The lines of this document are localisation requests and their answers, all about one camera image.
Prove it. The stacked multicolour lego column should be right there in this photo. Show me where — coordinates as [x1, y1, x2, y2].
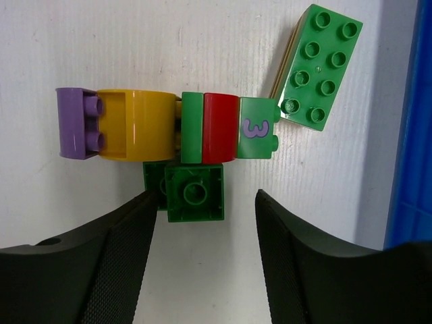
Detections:
[56, 87, 279, 164]

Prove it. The green square lego brick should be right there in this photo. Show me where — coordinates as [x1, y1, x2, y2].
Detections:
[143, 161, 225, 223]

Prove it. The green flat lego plate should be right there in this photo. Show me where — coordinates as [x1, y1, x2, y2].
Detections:
[269, 4, 362, 131]

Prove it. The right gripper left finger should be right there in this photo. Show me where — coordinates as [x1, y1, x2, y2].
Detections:
[1, 191, 157, 323]

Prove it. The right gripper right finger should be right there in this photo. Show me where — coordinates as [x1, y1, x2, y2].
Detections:
[255, 190, 431, 323]

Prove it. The blue divided plastic bin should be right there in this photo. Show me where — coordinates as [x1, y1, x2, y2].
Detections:
[384, 1, 431, 248]

